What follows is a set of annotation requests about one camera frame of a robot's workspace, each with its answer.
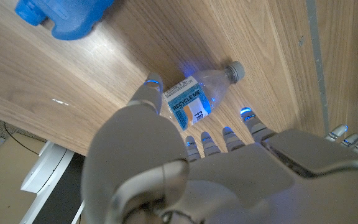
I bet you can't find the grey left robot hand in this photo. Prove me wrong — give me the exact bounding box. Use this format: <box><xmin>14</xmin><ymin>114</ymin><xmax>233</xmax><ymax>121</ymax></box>
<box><xmin>81</xmin><ymin>73</ymin><xmax>358</xmax><ymax>224</ymax></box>

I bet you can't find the clear plastic water bottle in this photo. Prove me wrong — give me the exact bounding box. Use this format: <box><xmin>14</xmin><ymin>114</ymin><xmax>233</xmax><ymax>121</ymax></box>
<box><xmin>162</xmin><ymin>60</ymin><xmax>246</xmax><ymax>131</ymax></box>

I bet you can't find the blue ice pack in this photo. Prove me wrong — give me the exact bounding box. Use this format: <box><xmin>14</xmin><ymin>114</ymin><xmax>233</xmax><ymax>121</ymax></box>
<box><xmin>14</xmin><ymin>0</ymin><xmax>116</xmax><ymax>41</ymax></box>

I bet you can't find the grey tape outline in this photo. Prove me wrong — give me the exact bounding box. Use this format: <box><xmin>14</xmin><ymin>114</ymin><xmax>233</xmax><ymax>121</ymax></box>
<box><xmin>305</xmin><ymin>0</ymin><xmax>331</xmax><ymax>136</ymax></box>

